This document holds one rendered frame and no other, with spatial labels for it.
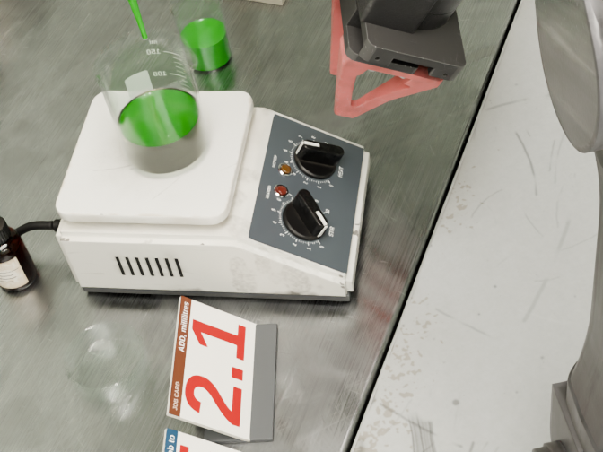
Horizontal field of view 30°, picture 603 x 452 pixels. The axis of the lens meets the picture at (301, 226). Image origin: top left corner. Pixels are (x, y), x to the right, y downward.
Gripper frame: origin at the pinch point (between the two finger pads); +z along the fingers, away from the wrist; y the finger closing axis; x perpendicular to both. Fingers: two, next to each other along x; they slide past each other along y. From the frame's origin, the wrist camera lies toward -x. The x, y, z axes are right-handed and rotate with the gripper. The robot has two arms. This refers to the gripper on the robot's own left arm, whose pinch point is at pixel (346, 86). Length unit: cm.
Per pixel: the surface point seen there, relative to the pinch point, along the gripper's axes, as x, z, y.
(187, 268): -7.4, 11.9, 8.5
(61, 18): -14.7, 25.5, -24.7
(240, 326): -3.5, 12.2, 12.3
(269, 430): -2.2, 11.2, 20.0
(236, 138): -5.5, 6.3, 1.0
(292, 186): -1.1, 7.4, 3.4
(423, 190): 9.8, 7.9, 1.1
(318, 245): 0.5, 7.3, 8.0
